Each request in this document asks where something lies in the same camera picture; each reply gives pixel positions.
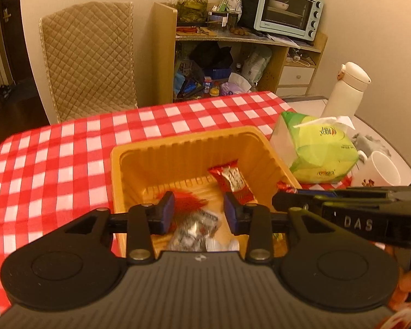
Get person's right hand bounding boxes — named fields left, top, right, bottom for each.
left=384, top=245, right=411, bottom=312

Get green tissue pack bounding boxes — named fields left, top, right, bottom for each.
left=270, top=111, right=360, bottom=184

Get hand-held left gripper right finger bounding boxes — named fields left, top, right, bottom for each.
left=224, top=191, right=381, bottom=264

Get red handled pliers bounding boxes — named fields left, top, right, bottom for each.
left=176, top=25, right=209, bottom=35

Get red checkered tablecloth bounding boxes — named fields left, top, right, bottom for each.
left=0, top=91, right=353, bottom=319

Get grey cloth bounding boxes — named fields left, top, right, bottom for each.
left=351, top=132, right=391, bottom=155

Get white drawer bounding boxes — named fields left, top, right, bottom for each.
left=279, top=65, right=316, bottom=86

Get white mug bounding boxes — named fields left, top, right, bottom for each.
left=351, top=151, right=401, bottom=187

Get light blue toaster oven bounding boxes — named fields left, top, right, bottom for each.
left=253, top=0, right=324, bottom=42

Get black bag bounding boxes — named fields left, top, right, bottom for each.
left=188, top=41, right=234, bottom=71

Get wooden shelf unit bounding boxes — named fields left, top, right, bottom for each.
left=153, top=2, right=329, bottom=103

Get dark wooden door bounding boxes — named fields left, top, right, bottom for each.
left=0, top=0, right=25, bottom=86

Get silver pouch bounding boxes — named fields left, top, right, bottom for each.
left=205, top=238, right=240, bottom=251

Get pickle jar orange lid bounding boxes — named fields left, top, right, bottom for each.
left=176, top=0, right=209, bottom=24

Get orange plastic tray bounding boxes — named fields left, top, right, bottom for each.
left=110, top=126, right=304, bottom=259

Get purple white tissue pack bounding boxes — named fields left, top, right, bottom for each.
left=219, top=73, right=252, bottom=96

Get white plastic bag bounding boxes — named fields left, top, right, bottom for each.
left=241, top=46, right=273, bottom=88

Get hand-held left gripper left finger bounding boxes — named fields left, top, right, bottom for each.
left=24, top=191, right=176, bottom=264

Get silver snack bar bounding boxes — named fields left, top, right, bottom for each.
left=166, top=211, right=220, bottom=251

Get red packet white print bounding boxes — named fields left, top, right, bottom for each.
left=173, top=188, right=209, bottom=218

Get white thermos bottle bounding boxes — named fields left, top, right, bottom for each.
left=320, top=62, right=372, bottom=119

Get black appliance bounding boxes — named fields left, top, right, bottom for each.
left=235, top=0, right=261, bottom=30

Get quilted beige chair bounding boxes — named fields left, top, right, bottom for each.
left=39, top=1, right=139, bottom=124

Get large red picture packet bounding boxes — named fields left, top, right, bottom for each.
left=207, top=163, right=252, bottom=201

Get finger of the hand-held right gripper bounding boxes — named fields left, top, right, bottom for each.
left=272, top=192, right=327, bottom=219
left=296, top=186, right=411, bottom=200

